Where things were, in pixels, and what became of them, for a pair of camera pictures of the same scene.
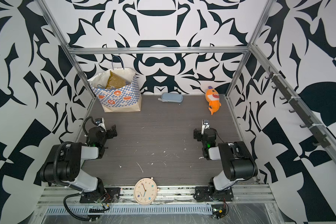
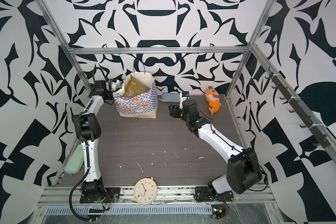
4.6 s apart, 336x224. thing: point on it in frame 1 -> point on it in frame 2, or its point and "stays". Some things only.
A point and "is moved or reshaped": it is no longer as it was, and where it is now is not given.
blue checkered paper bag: [126, 99] is moved or reshaped
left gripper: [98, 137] -> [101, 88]
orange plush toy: [212, 96] stays
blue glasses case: [172, 97] stays
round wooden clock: [145, 191] stays
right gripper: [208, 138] -> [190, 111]
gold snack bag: [115, 81] is moved or reshaped
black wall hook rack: [313, 127] stays
